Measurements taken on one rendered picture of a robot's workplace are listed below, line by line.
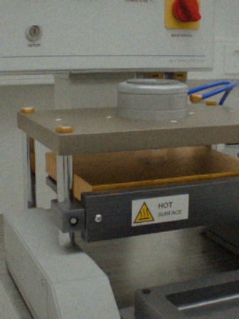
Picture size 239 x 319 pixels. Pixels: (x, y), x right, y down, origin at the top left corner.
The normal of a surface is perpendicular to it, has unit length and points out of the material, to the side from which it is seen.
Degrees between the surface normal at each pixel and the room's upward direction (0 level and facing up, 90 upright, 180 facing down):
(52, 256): 0
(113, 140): 90
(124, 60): 90
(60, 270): 0
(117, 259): 0
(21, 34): 90
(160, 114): 90
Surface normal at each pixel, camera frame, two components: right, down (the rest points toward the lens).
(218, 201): 0.38, 0.20
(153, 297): 0.00, -0.98
